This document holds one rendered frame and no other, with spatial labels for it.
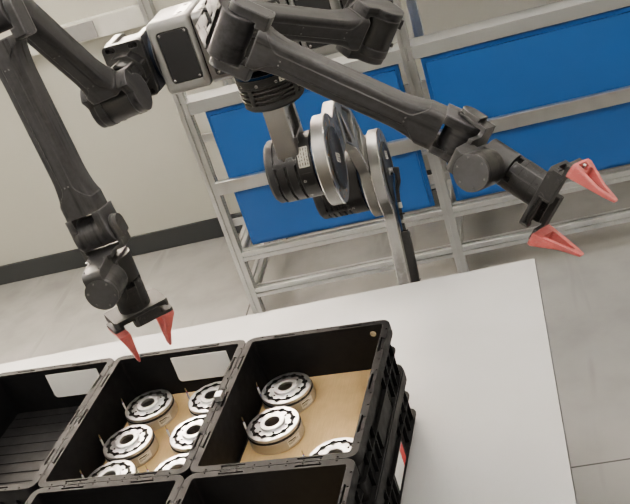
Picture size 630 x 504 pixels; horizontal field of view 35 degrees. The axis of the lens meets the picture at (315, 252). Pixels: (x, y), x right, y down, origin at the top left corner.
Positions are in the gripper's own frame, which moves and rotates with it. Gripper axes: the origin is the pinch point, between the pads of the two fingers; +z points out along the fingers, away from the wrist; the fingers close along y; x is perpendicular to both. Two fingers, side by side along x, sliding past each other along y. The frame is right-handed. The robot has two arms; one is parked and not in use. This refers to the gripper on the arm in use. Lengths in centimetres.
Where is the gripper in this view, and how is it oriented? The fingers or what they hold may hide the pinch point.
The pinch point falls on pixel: (152, 348)
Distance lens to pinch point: 184.4
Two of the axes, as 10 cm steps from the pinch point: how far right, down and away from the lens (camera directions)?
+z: 2.8, 8.6, 4.2
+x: -5.1, -2.4, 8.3
